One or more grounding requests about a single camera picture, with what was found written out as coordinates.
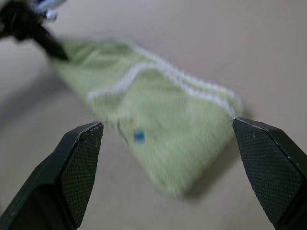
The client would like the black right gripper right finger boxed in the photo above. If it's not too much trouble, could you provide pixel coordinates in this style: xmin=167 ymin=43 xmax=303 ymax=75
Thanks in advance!
xmin=232 ymin=116 xmax=307 ymax=230

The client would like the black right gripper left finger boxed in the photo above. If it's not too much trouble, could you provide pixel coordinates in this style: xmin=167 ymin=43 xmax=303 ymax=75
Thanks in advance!
xmin=0 ymin=122 xmax=105 ymax=230

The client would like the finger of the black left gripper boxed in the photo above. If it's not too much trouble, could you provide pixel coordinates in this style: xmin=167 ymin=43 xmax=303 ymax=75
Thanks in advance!
xmin=35 ymin=24 xmax=69 ymax=62

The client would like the light green towel white trim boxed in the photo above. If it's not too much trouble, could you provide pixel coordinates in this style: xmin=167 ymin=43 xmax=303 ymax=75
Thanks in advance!
xmin=54 ymin=35 xmax=244 ymax=198

